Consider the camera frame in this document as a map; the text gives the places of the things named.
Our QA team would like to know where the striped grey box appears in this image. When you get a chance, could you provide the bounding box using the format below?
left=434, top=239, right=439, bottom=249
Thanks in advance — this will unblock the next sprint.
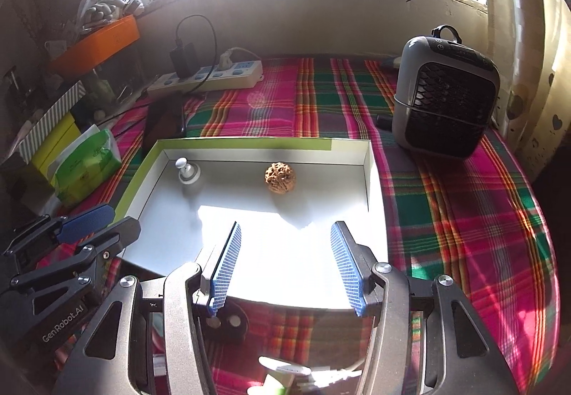
left=16, top=81, right=86, bottom=163

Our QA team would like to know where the black charger with cable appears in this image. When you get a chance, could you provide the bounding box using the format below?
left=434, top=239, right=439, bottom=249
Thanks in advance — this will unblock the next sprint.
left=170, top=13, right=219, bottom=95

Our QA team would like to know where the white power strip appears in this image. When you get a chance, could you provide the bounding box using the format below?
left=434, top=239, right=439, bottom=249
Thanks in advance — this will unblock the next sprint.
left=147, top=61, right=263, bottom=98

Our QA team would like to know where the orange tray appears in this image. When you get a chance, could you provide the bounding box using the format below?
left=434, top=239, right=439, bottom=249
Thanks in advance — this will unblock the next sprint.
left=47, top=15, right=140, bottom=81

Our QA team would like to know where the black smartphone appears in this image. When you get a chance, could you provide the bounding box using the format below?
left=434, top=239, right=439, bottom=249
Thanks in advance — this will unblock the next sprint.
left=141, top=92, right=185, bottom=155

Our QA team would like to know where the yellow cardboard box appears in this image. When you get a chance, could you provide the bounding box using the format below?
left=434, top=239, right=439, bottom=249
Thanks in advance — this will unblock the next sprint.
left=31, top=112, right=80, bottom=177

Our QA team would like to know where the small silver knob stand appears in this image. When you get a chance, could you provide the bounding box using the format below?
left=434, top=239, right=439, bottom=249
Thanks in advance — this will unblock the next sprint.
left=174, top=157, right=201, bottom=185

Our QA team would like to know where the green tissue pack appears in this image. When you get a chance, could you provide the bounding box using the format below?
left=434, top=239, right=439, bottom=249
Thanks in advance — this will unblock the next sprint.
left=47, top=125, right=122, bottom=208

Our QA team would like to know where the light brown walnut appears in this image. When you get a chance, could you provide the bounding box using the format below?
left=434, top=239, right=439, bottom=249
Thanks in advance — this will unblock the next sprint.
left=264, top=162, right=296, bottom=195

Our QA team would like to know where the grey portable fan heater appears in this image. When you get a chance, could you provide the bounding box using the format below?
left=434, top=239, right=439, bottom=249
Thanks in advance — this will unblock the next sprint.
left=392, top=25, right=500, bottom=159

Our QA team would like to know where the white plug in strip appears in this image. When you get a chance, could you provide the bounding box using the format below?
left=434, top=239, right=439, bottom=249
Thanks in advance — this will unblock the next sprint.
left=218, top=47, right=261, bottom=70

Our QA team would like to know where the plastic bags pile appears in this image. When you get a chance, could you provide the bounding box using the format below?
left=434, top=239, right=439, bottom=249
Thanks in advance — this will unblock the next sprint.
left=75, top=0, right=144, bottom=35

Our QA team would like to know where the white shallow cardboard box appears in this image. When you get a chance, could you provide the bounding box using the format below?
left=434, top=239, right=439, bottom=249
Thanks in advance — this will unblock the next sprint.
left=115, top=137, right=388, bottom=310

